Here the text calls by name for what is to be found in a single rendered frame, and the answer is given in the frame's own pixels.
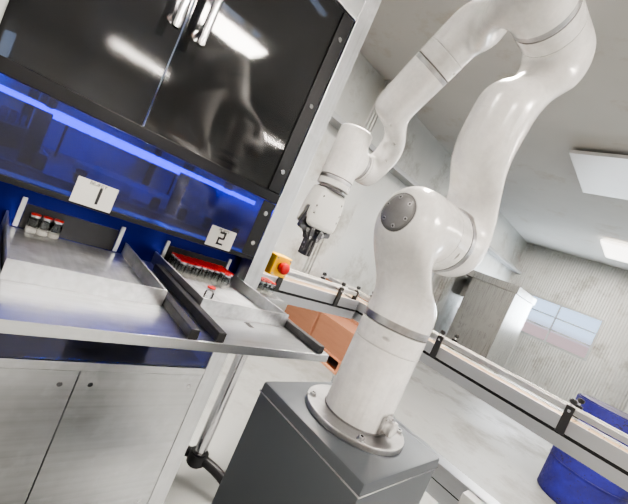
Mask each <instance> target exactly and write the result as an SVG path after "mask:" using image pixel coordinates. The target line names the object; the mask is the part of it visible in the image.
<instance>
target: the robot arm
mask: <svg viewBox="0 0 628 504"><path fill-rule="evenodd" d="M507 31H509V32H510V33H511V35H512V36H513V38H514V40H515V42H516V44H517V45H518V47H519V49H520V51H521V54H522V59H521V65H520V68H519V70H518V72H517V74H516V75H515V76H513V77H510V78H506V79H502V80H499V81H497V82H495V83H493V84H491V85H490V86H488V87H487V88H486V89H485V90H484V91H483V92H482V93H481V95H480V96H479V97H478V99H477V101H476V102H475V104H474V106H473V108H472V110H471V111H470V113H469V115H468V117H467V119H466V121H465V123H464V125H463V127H462V129H461V131H460V133H459V135H458V138H457V141H456V143H455V146H454V149H453V153H452V158H451V167H450V184H449V190H448V194H447V198H445V197H443V196H442V195H440V194H439V193H437V192H435V191H434V190H431V189H429V188H426V187H421V186H412V187H406V188H403V189H401V190H399V191H397V192H395V193H394V194H393V195H392V196H391V197H390V198H389V199H388V200H387V201H386V202H385V204H384V205H383V207H382V208H381V210H380V212H379V214H378V216H377V219H376V222H375V227H374V236H373V243H374V256H375V265H376V283H375V288H374V291H373V294H372V296H371V298H370V300H369V302H368V305H367V307H366V309H365V311H364V313H363V316H362V318H361V320H360V322H359V325H358V327H357V329H356V331H355V334H354V336H353V338H352V340H351V343H350V345H349V347H348V349H347V352H346V354H345V356H344V358H343V360H342V363H341V365H340V367H339V369H338V372H337V374H336V376H335V378H334V381H333V383H332V385H323V384H320V385H314V386H312V387H310V388H309V390H308V392H307V394H306V398H305V400H306V404H307V406H308V409H309V410H310V412H311V413H312V415H313V416H314V417H315V418H316V419H317V421H318V422H319V423H320V424H321V425H323V426H324V427H325V428H326V429H327V430H328V431H330V432H331V433H332V434H334V435H335V436H337V437H338V438H340V439H341V440H343V441H344V442H346V443H348V444H350V445H352V446H354V447H356V448H358V449H360V450H363V451H365V452H368V453H371V454H375V455H380V456H394V455H396V454H399V453H400V451H401V450H402V448H403V446H404V437H403V434H402V430H401V429H400V428H399V427H398V424H397V423H396V422H394V421H393V420H394V418H393V415H394V413H395V411H396V409H397V406H398V404H399V402H400V400H401V398H402V395H403V393H404V391H405V389H406V387H407V385H408V382H409V380H410V378H411V376H412V374H413V371H414V369H415V367H416V365H417V363H418V361H419V358H420V356H421V354H422V352H423V350H424V347H425V345H426V343H427V341H428V339H429V336H430V334H431V332H432V330H433V327H434V325H435V322H436V319H437V308H436V304H435V300H434V295H433V290H432V272H434V273H436V274H439V275H441V276H446V277H459V276H462V275H465V274H468V273H469V272H471V271H473V270H474V269H475V268H476V267H477V266H478V265H479V264H480V263H481V262H482V260H483V258H484V257H485V255H486V253H487V251H488V248H489V246H490V243H491V240H492V237H493V233H494V229H495V226H496V221H497V217H498V212H499V207H500V202H501V197H502V193H503V188H504V183H505V180H506V176H507V173H508V170H509V168H510V165H511V163H512V161H513V158H514V156H515V155H516V153H517V151H518V149H519V147H520V146H521V144H522V142H523V140H524V139H525V137H526V135H527V133H528V131H529V130H530V128H531V126H532V124H533V123H534V121H535V120H536V118H537V117H538V115H539V114H540V113H541V112H542V110H543V109H544V108H545V107H546V106H547V105H548V104H549V103H550V102H551V101H552V100H554V99H555V98H557V97H558V96H560V95H561V94H563V93H565V92H567V91H568V90H570V89H572V88H573V87H574V86H575V85H577V83H578V82H579V81H580V80H581V79H582V78H583V76H584V75H585V73H586V72H587V70H588V68H589V67H590V65H591V62H592V60H593V57H594V54H595V49H596V34H595V30H594V27H593V23H592V20H591V17H590V14H589V11H588V8H587V5H586V2H585V0H473V1H471V2H469V3H467V4H465V5H464V6H462V7H461V8H460V9H459V10H457V11H456V12H455V13H454V14H453V15H452V16H451V17H450V18H449V19H448V20H447V21H446V23H445V24H444V25H443V26H442V27H441V28H440V29H439V30H438V31H437V32H436V33H435V34H434V35H433V37H432V38H431V39H430V40H429V41H428V42H427V43H426V44H425V45H424V46H423V47H422V48H421V49H420V51H419V52H418V53H417V54H416V55H415V56H414V57H413V58H412V59H411V60H410V61H409V63H408V64H407V65H406V66H405V67H404V68H403V69H402V70H401V71H400V73H399V74H398V75H397V76H396V77H395V78H394V79H393V80H392V81H391V82H390V84H389V85H388V86H387V87H386V88H385V89H384V90H383V91H382V92H381V94H380V95H379V96H378V98H377V100H376V102H375V110H376V113H377V115H378V116H379V118H380V120H381V121H382V123H383V125H384V136H383V139H382V141H381V143H380V145H379V146H378V147H377V148H376V150H375V151H374V152H373V153H372V154H369V153H368V149H369V146H370V144H371V141H372V135H371V134H370V133H369V132H368V131H367V130H365V129H364V128H362V127H360V126H357V125H355V124H351V123H344V124H342V125H341V127H340V130H339V132H338V134H337V136H336V139H335V141H334V143H333V146H332V148H331V150H330V152H329V155H328V157H327V159H326V162H325V164H324V166H323V169H322V171H321V173H320V175H319V178H318V180H317V182H318V183H319V184H318V185H316V184H315V185H314V186H313V187H312V189H311V190H310V192H309V193H308V195H307V197H306V198H305V200H304V202H303V204H302V206H301V208H300V210H299V212H298V215H297V219H298V223H297V225H298V226H299V227H300V228H301V229H302V232H303V234H302V236H303V237H304V238H303V240H302V242H301V245H300V247H299V249H298V252H299V253H301V254H303V255H305V256H307V257H310V255H311V253H312V250H313V248H314V246H315V243H318V242H319V240H321V239H322V238H323V239H329V237H330V234H332V233H333V232H334V230H335V228H336V226H337V224H338V221H339V219H340V216H341V213H342V210H343V206H344V203H345V199H344V198H345V195H348V194H349V191H350V189H351V187H352V184H353V182H354V181H356V182H357V183H359V184H361V185H363V186H370V185H372V184H374V183H376V182H377V181H378V180H380V179H381V178H382V177H383V176H384V175H385V174H386V173H387V172H388V171H389V170H390V169H391V168H392V167H393V166H394V165H395V164H396V163H397V161H398V160H399V158H400V157H401V155H402V153H403V150H404V147H405V142H406V132H407V125H408V122H409V120H410V119H411V118H412V117H413V116H414V115H415V114H416V113H417V112H418V111H419V110H420V109H421V108H422V107H423V106H424V105H425V104H426V103H427V102H428V101H429V100H430V99H431V98H432V97H433V96H434V95H436V94H437V93H438V92H439V91H440V90H441V89H442V88H443V87H444V86H445V85H446V84H447V83H448V82H449V81H450V80H451V79H452V78H453V77H454V76H455V75H456V74H457V73H458V72H459V71H460V70H461V69H462V68H463V67H464V66H465V65H466V64H467V63H468V62H469V61H471V60H472V59H473V58H474V57H475V56H477V55H478V54H480V53H482V52H485V51H487V50H488V49H490V48H492V47H493V46H494V45H496V44H497V43H498V42H499V41H500V40H501V38H502V37H503V36H504V35H505V33H506V32H507ZM344 194H345V195H344ZM317 232H318V233H317Z"/></svg>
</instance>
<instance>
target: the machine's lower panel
mask: <svg viewBox="0 0 628 504"><path fill-rule="evenodd" d="M205 370H206V368H198V367H179V366H160V365H142V364H123V363H105V362H86V361H67V360H49V359H30V358H12V357H0V504H147V503H148V500H149V498H150V496H151V493H152V491H153V489H154V486H155V484H156V482H157V479H158V477H159V475H160V473H161V470H162V468H163V466H164V463H165V461H166V459H167V456H168V454H169V452H170V449H171V447H172V445H173V442H174V440H175V438H176V436H177V433H178V431H179V429H180V426H181V424H182V422H183V419H184V417H185V415H186V412H187V410H188V408H189V405H190V403H191V401H192V399H193V396H194V394H195V392H196V389H197V387H198V385H199V382H200V380H201V378H202V375H203V374H204V372H205ZM75 381H76V382H75ZM70 393H71V394H70ZM65 405H66V406H65ZM62 412H63V413H62ZM60 417H61V418H60ZM57 424H58V425H57ZM55 429H56V430H55ZM52 436H53V437H52ZM47 448H48V449H47ZM42 460H43V461H42ZM37 472H38V473H37ZM32 484H33V485H32ZM27 496H28V497H27Z"/></svg>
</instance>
